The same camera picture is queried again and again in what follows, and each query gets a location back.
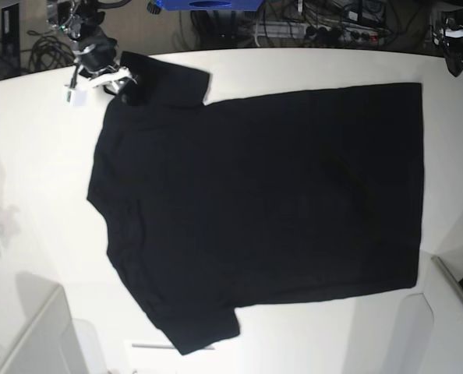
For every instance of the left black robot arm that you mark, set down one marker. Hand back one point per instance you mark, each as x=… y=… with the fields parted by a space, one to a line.
x=447 y=35

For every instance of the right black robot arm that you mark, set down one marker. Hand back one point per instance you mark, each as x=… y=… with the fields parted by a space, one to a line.
x=81 y=21

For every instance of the black T-shirt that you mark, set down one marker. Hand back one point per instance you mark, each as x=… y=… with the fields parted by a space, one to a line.
x=305 y=196

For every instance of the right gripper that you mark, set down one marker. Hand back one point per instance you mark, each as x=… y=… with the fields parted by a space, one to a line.
x=95 y=65

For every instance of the white table divider panel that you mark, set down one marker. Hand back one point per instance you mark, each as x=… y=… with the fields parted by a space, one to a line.
x=48 y=342

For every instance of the white slotted tray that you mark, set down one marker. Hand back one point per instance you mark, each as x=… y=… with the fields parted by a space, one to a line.
x=147 y=357

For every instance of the blue box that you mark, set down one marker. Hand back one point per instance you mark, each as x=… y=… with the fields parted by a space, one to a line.
x=189 y=5

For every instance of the white power strip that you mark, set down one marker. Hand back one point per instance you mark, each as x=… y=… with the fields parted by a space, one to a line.
x=304 y=31

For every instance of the black panel on floor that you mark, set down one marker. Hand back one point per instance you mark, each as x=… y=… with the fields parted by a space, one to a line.
x=10 y=30

